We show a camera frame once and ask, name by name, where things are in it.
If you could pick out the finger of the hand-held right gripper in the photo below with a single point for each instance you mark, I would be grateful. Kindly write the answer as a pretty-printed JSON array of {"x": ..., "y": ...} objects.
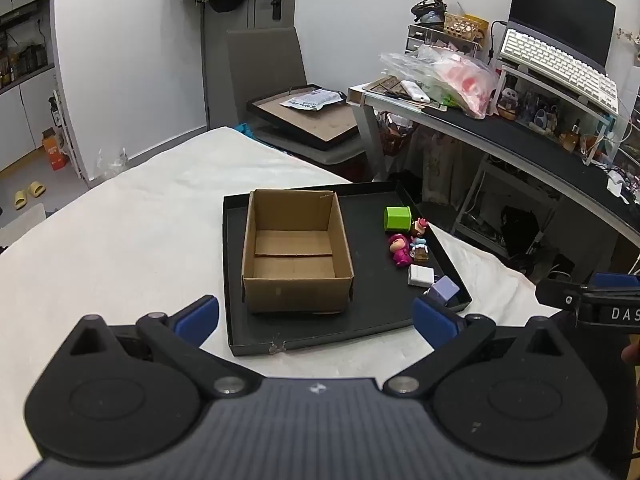
[{"x": 555, "y": 292}]

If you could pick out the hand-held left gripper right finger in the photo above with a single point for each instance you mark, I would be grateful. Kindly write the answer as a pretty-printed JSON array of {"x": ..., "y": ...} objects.
[{"x": 434, "y": 321}]

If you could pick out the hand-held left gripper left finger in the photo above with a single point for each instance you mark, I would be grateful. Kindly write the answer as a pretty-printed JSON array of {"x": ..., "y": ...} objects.
[{"x": 197, "y": 319}]

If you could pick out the small purple box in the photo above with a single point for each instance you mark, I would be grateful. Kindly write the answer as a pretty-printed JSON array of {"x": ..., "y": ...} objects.
[{"x": 444, "y": 291}]

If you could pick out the small white box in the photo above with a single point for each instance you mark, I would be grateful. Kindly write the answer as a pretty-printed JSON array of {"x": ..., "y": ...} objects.
[{"x": 421, "y": 276}]

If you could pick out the black shallow tray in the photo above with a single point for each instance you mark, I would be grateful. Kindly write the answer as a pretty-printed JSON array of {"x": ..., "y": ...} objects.
[{"x": 375, "y": 305}]

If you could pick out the blue hippo beer mug figurine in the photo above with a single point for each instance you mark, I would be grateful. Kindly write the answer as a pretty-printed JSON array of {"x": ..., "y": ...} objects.
[{"x": 419, "y": 249}]

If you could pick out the pink hooded figurine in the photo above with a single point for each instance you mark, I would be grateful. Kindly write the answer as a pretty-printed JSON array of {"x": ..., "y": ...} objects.
[{"x": 399, "y": 250}]

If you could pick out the cardboard box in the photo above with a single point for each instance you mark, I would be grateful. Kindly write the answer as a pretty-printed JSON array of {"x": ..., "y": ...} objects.
[{"x": 295, "y": 280}]

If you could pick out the black bag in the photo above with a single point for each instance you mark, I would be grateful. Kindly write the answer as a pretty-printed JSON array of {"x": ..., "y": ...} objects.
[{"x": 520, "y": 230}]

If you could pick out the small red-hat figurine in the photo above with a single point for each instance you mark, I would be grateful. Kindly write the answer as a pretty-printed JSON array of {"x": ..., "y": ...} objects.
[{"x": 419, "y": 227}]

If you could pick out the green cube box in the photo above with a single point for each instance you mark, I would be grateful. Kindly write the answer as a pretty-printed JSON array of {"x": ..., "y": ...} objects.
[{"x": 397, "y": 219}]

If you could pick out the black curved desk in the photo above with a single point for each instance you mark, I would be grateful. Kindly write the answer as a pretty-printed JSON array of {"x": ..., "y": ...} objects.
[{"x": 525, "y": 142}]

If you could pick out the hanging printed plastic bag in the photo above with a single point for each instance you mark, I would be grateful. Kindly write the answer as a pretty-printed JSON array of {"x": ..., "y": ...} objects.
[{"x": 442, "y": 165}]

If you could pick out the clear acrylic riser shelf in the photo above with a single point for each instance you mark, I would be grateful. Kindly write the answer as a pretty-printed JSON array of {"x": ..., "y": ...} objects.
[{"x": 575, "y": 105}]

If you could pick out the brown plastic basket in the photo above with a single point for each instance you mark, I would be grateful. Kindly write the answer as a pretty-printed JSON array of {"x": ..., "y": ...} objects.
[{"x": 397, "y": 135}]

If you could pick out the panda figurine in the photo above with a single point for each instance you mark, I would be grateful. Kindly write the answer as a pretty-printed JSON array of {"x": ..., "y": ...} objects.
[{"x": 509, "y": 104}]

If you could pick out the yellow slippers pair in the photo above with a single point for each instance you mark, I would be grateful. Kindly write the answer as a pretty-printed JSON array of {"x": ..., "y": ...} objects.
[{"x": 30, "y": 194}]

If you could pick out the orange cardboard carton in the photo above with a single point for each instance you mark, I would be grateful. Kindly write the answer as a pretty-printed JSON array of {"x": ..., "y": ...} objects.
[{"x": 54, "y": 152}]

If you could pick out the white keyboard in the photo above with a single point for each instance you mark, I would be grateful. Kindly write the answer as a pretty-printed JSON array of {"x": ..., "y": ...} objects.
[{"x": 555, "y": 65}]

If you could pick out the black framed board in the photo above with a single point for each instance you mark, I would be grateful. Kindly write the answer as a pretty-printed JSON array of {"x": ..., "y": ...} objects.
[{"x": 312, "y": 122}]

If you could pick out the clear plastic bags pile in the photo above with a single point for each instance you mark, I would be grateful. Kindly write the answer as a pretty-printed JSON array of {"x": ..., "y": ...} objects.
[{"x": 460, "y": 82}]

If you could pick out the white phone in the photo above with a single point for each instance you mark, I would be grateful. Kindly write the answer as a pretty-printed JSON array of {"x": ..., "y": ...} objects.
[{"x": 415, "y": 91}]

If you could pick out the silver mailer package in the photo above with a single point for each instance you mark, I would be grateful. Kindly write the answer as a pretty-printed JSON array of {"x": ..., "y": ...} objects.
[{"x": 312, "y": 98}]

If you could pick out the grey chair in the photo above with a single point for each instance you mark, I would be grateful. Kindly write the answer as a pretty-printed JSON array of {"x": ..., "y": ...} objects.
[{"x": 260, "y": 60}]

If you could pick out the clear acrylic drawer organizer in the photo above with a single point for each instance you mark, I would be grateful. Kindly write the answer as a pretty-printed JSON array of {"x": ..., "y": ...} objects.
[{"x": 430, "y": 40}]

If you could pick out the wicker basket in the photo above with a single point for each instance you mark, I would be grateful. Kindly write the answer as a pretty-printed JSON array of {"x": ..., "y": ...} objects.
[{"x": 465, "y": 25}]

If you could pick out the black laptop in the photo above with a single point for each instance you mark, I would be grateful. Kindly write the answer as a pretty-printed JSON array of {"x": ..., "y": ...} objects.
[{"x": 560, "y": 10}]

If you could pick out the shelf of bottles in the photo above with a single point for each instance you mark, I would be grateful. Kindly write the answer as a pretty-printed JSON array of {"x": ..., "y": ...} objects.
[{"x": 22, "y": 55}]

